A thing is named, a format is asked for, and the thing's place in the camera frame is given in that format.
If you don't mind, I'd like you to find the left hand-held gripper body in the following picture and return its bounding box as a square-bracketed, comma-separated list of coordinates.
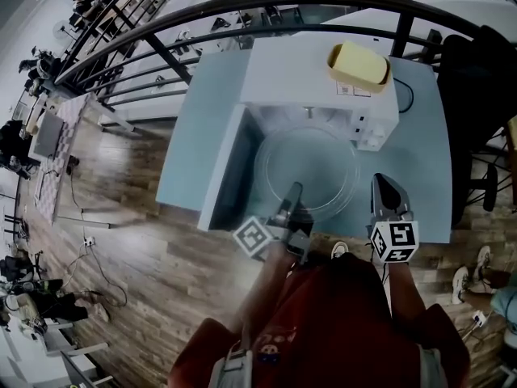
[233, 206, 314, 265]

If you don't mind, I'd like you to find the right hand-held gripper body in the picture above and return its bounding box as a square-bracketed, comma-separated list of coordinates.
[369, 220, 420, 264]

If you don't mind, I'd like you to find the round glass turntable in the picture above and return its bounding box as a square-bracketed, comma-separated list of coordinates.
[253, 125, 361, 221]

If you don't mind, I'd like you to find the person's right forearm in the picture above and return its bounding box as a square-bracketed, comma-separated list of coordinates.
[381, 261, 427, 318]

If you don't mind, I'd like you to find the person's left forearm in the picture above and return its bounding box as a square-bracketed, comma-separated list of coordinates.
[229, 242, 300, 339]

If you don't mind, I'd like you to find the light blue table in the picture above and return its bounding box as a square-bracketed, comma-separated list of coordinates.
[155, 50, 452, 245]

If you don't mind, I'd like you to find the white microwave door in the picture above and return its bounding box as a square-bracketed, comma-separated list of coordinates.
[196, 103, 266, 232]

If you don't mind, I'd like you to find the person's red shirt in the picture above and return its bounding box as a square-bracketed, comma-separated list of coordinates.
[167, 252, 472, 388]

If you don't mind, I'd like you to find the white microwave oven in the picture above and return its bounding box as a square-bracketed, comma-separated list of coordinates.
[196, 36, 401, 232]

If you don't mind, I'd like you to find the yellow sponge in tray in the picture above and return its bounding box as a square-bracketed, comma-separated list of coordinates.
[326, 41, 393, 95]

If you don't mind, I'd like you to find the black office chair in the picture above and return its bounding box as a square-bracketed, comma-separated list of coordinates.
[438, 24, 517, 226]

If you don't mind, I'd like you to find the pale yellow sponge block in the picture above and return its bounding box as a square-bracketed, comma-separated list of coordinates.
[334, 41, 389, 85]

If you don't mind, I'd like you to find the checkered table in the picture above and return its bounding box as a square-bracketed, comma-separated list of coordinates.
[34, 93, 141, 226]

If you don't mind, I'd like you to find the small white microwave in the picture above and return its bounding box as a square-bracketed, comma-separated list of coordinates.
[27, 111, 65, 162]

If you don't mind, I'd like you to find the standing fan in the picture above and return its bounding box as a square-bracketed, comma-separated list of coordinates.
[53, 19, 76, 40]

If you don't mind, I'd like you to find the black metal frame stool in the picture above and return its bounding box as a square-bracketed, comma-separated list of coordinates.
[464, 151, 517, 213]

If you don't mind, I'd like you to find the black microwave power cable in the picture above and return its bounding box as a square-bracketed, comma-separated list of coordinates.
[392, 77, 415, 115]

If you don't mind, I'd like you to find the grey chest strap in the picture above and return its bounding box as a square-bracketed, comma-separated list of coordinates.
[209, 329, 255, 388]

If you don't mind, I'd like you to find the black floor cable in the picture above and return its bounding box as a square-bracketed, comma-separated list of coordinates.
[86, 244, 128, 309]

